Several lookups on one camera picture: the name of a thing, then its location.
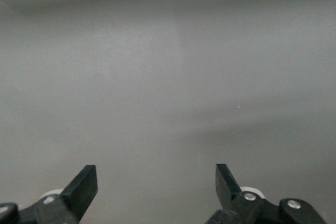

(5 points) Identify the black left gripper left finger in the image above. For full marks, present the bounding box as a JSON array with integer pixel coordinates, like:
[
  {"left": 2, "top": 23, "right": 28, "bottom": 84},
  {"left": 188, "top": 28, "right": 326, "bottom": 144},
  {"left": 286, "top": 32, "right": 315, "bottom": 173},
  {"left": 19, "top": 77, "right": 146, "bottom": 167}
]
[{"left": 0, "top": 165, "right": 99, "bottom": 224}]

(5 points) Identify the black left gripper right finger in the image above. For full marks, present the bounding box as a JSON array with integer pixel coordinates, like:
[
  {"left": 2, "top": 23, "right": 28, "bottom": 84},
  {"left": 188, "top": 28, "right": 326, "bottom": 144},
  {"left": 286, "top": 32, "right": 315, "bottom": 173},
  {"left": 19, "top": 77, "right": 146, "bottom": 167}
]
[{"left": 207, "top": 163, "right": 328, "bottom": 224}]

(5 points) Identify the dark grey table mat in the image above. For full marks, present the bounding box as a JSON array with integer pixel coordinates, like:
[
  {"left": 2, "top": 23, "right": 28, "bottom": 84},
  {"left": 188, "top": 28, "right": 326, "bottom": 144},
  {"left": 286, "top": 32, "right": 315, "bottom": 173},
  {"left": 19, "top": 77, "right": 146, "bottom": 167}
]
[{"left": 0, "top": 0, "right": 336, "bottom": 224}]

